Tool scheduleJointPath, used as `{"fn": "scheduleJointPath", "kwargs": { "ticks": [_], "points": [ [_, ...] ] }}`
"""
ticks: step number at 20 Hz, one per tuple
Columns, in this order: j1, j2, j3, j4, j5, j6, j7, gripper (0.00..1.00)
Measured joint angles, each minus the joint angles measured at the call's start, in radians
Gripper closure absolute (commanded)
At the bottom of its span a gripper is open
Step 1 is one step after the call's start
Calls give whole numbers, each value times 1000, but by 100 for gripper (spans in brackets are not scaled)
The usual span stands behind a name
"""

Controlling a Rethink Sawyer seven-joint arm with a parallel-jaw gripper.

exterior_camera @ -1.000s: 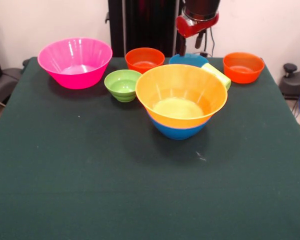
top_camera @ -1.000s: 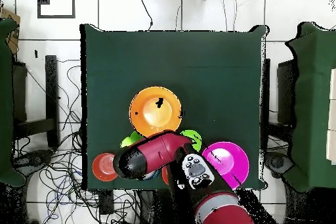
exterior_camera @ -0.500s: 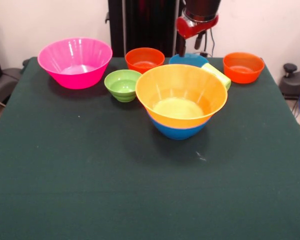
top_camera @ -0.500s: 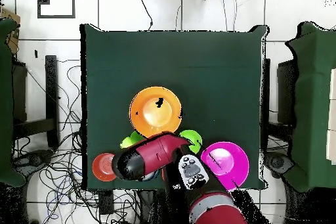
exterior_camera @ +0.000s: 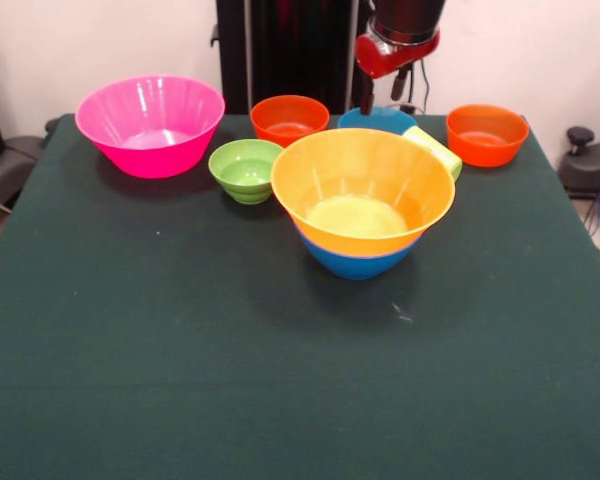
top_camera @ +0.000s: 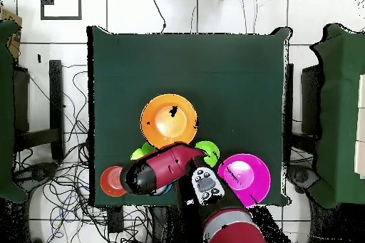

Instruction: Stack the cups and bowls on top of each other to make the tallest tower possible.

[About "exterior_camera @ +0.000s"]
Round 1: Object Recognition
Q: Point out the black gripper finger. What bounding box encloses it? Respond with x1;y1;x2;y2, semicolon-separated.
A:
359;74;376;115
390;67;409;101

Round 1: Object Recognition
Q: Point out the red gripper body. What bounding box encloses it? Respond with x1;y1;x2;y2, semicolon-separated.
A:
354;29;440;80

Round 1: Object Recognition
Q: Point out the small blue bowl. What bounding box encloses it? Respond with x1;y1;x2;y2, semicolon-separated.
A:
337;105;419;136

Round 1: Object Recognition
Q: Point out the red-orange bowl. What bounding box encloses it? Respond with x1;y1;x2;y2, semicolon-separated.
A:
249;94;331;149
445;103;530;169

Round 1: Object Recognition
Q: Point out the lime yellow cup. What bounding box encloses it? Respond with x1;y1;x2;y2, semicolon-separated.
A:
402;125;464;182

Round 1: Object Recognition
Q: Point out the large orange bowl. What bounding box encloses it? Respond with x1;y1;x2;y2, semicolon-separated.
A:
270;128;456;258

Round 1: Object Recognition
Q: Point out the medium blue bowl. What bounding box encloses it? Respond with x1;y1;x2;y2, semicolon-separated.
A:
298;232;424;281

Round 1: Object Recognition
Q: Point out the small green bowl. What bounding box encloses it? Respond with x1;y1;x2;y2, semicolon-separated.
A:
208;138;284;205

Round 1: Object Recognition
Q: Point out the large pink bowl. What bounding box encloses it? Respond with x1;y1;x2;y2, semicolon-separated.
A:
74;74;226;180

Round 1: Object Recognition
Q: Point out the dark green tablecloth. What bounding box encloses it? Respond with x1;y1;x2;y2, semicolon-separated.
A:
0;112;600;480

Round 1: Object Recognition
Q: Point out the black wall cable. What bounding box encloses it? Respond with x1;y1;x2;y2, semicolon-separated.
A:
404;58;431;114

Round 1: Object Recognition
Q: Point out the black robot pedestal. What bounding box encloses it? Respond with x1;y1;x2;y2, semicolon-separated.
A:
210;0;381;116

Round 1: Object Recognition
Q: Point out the grey pedestal foot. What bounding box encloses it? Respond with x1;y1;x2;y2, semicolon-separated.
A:
0;134;49;211
558;126;600;201

